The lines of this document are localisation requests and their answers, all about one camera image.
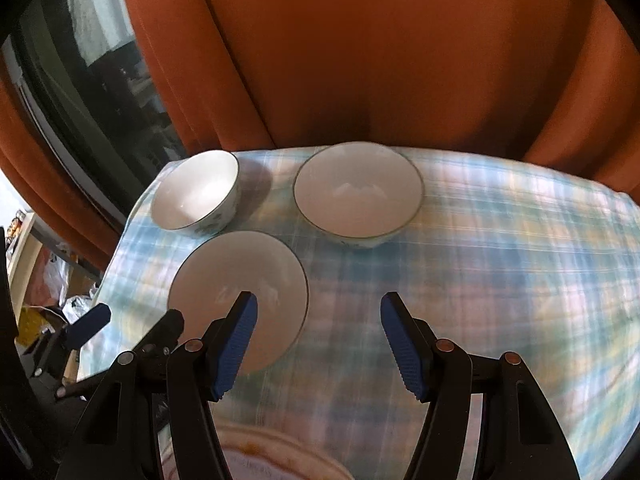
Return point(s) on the dark glass window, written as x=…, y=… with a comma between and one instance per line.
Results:
x=100, y=110

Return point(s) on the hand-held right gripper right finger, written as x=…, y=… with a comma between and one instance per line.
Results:
x=407, y=350

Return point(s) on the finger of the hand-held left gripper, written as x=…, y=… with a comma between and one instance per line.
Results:
x=87, y=325
x=162, y=330

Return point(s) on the white plastic bag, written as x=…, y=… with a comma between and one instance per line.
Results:
x=55, y=272

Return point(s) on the grey plastic bag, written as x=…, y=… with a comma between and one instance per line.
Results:
x=75, y=305

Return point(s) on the small white red-motif plate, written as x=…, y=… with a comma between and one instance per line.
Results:
x=280, y=462

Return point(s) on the pastel plaid tablecloth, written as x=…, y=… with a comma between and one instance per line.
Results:
x=450, y=260

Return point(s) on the white floral bowl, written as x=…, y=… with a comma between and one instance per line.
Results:
x=220, y=270
x=357, y=195
x=190, y=195

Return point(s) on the orange curtain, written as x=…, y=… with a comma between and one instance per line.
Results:
x=55, y=200
x=375, y=60

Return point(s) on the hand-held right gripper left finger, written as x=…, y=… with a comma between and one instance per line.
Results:
x=232, y=350

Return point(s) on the yellow bag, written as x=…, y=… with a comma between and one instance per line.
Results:
x=32, y=322

